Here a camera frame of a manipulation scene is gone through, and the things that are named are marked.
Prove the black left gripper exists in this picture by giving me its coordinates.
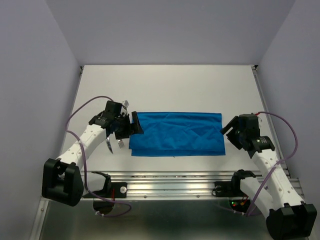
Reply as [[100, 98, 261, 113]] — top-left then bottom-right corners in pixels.
[[114, 111, 144, 140]]

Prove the blue satin napkin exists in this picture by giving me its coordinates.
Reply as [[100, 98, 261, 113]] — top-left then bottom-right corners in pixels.
[[129, 112, 226, 157]]

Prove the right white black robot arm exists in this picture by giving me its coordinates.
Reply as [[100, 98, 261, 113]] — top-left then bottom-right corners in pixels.
[[212, 113, 317, 240]]

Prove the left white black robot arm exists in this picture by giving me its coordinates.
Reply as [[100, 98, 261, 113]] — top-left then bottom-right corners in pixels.
[[41, 100, 144, 207]]

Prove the silver fork black handle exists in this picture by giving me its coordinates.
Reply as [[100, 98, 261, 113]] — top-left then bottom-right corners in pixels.
[[117, 139, 125, 149]]

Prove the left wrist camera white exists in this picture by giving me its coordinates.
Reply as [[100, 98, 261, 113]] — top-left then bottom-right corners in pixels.
[[122, 100, 130, 109]]

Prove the silver knife black handle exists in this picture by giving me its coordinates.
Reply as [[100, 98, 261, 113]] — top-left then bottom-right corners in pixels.
[[105, 137, 113, 154]]

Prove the aluminium frame rail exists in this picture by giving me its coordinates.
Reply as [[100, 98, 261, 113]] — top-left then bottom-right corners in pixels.
[[38, 65, 310, 240]]

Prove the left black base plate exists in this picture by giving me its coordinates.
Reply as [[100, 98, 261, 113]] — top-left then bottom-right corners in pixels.
[[93, 182, 128, 199]]

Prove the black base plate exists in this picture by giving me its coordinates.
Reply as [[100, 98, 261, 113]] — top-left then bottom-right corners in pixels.
[[212, 181, 243, 198], [93, 182, 128, 199]]

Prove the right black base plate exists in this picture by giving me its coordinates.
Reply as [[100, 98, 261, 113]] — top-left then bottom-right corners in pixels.
[[212, 181, 243, 198]]

